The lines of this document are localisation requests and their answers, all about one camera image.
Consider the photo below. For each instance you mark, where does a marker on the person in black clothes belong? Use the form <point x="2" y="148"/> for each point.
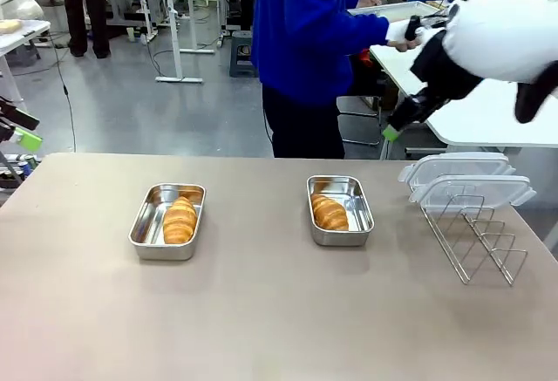
<point x="85" y="6"/>

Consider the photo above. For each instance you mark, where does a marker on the person's right forearm blue sleeve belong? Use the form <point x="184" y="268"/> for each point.
<point x="370" y="28"/>

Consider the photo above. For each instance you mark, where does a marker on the red object under table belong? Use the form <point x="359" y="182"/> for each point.
<point x="365" y="57"/>

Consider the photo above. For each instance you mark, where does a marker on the white table with metal legs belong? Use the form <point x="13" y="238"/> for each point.
<point x="479" y="115"/>

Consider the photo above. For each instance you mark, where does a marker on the green drink can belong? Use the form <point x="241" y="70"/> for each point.
<point x="31" y="163"/>

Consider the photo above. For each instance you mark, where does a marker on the golden brown croissant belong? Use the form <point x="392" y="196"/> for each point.
<point x="178" y="222"/>
<point x="329" y="213"/>

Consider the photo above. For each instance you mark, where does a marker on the person in blue sweater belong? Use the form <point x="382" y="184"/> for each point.
<point x="301" y="28"/>

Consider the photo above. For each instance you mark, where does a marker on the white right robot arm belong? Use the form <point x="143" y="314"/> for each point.
<point x="501" y="15"/>

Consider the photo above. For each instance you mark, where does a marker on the beige block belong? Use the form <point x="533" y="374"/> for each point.
<point x="9" y="26"/>

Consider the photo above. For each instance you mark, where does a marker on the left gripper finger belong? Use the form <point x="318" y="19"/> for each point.
<point x="28" y="141"/>
<point x="19" y="117"/>

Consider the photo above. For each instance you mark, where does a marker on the clear plastic container lid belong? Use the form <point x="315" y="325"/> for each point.
<point x="457" y="163"/>
<point x="501" y="187"/>

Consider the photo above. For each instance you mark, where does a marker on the grey rounded machine cover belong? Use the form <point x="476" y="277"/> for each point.
<point x="19" y="6"/>

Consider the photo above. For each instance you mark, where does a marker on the person's right hand white glove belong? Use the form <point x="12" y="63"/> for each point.
<point x="399" y="34"/>

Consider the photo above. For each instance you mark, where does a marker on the grey plastic step stool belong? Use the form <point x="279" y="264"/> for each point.
<point x="243" y="54"/>

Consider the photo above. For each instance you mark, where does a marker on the white serving tray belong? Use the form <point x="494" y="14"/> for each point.
<point x="392" y="10"/>

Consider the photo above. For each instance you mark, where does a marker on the rectangular stainless steel container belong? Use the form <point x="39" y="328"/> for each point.
<point x="148" y="219"/>
<point x="359" y="206"/>

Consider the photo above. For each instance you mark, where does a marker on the white side table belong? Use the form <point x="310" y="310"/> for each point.
<point x="26" y="32"/>

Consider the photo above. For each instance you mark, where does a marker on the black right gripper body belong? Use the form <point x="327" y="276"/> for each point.
<point x="440" y="76"/>

